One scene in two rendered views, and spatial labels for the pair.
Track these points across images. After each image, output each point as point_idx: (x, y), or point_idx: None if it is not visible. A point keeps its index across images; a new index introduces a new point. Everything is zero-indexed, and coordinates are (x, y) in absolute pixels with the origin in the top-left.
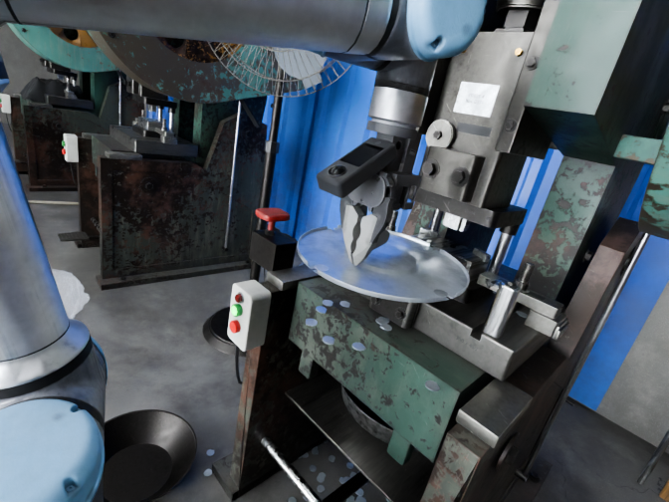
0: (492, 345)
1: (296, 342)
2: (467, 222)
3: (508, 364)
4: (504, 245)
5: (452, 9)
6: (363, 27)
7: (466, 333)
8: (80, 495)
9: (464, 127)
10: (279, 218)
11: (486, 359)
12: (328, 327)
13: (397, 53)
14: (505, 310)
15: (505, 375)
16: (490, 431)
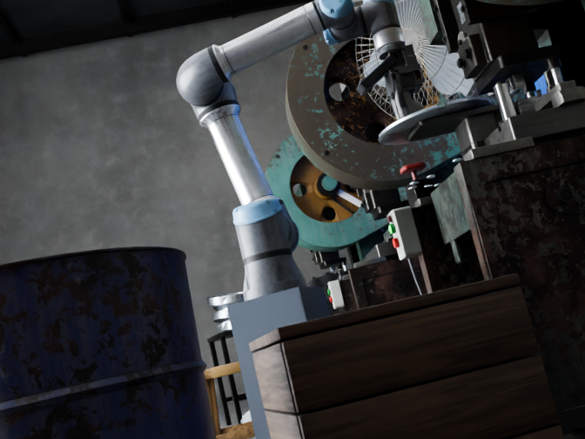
0: (504, 125)
1: (446, 240)
2: (518, 80)
3: (511, 127)
4: (555, 77)
5: (331, 0)
6: (311, 22)
7: (498, 133)
8: (271, 205)
9: (467, 27)
10: (413, 165)
11: (507, 137)
12: (446, 202)
13: (332, 21)
14: (500, 99)
15: (514, 136)
16: (469, 151)
